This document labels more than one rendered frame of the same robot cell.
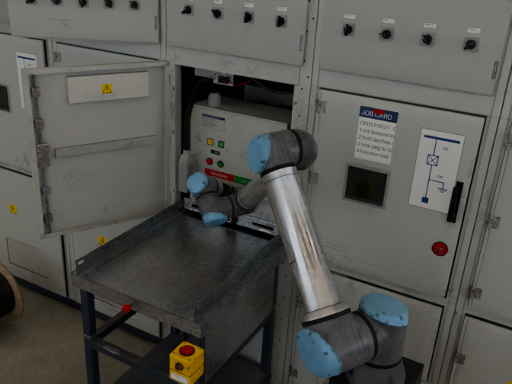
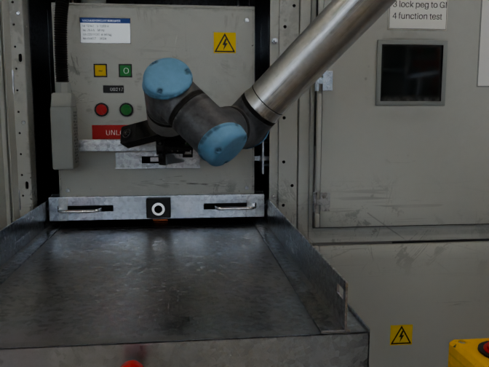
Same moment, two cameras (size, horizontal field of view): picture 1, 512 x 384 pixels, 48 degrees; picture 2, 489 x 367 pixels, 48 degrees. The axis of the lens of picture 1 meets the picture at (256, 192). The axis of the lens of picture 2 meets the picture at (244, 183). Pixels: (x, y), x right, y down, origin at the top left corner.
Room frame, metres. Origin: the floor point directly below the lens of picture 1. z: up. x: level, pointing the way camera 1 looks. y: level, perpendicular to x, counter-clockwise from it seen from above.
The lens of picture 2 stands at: (1.14, 0.69, 1.14)
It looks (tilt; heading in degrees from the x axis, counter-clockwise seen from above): 8 degrees down; 326
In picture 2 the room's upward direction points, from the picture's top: straight up
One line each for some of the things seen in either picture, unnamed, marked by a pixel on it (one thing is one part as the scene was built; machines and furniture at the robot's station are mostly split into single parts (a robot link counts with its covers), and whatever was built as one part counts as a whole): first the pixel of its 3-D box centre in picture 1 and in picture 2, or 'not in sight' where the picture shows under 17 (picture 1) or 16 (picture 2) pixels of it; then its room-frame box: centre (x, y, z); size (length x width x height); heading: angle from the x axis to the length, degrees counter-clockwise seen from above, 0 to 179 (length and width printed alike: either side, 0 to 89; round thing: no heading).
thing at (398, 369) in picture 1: (376, 362); not in sight; (1.44, -0.41, 0.89); 0.19 x 0.19 x 0.10
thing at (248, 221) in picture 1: (234, 215); (158, 205); (2.42, 0.10, 0.89); 0.54 x 0.05 x 0.06; 63
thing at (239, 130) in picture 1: (234, 165); (156, 105); (2.41, 0.10, 1.15); 0.48 x 0.01 x 0.48; 63
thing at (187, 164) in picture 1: (187, 172); (65, 130); (2.45, 0.32, 1.09); 0.08 x 0.05 x 0.17; 153
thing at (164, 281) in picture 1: (184, 264); (150, 280); (2.07, 0.28, 0.82); 0.68 x 0.62 x 0.06; 153
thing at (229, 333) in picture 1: (184, 334); not in sight; (2.07, 0.28, 0.46); 0.64 x 0.58 x 0.66; 153
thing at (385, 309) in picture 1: (379, 327); not in sight; (1.44, -0.40, 1.03); 0.17 x 0.15 x 0.18; 122
